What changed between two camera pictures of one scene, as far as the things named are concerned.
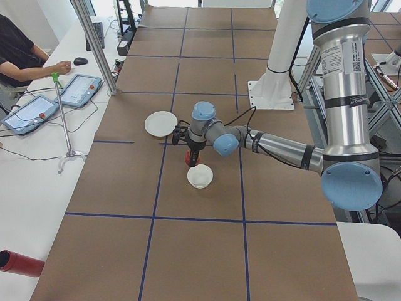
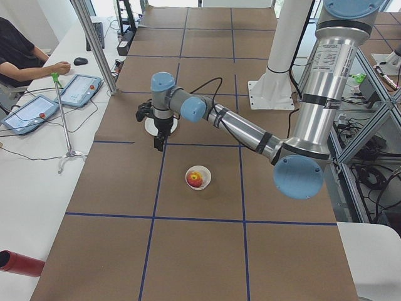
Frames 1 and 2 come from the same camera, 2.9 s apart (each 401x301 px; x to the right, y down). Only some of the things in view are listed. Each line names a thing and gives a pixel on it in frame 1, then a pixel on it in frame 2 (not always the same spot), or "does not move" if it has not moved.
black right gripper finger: (196, 157) to (162, 139)
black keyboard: (99, 31) does not move
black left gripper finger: (192, 162) to (157, 142)
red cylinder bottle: (20, 264) does not move
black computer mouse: (80, 61) does not move
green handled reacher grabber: (70, 152) does not move
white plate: (161, 123) does not move
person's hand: (62, 67) does not move
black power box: (123, 47) does not move
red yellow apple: (188, 158) to (195, 179)
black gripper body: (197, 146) to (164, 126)
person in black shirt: (20, 61) does not move
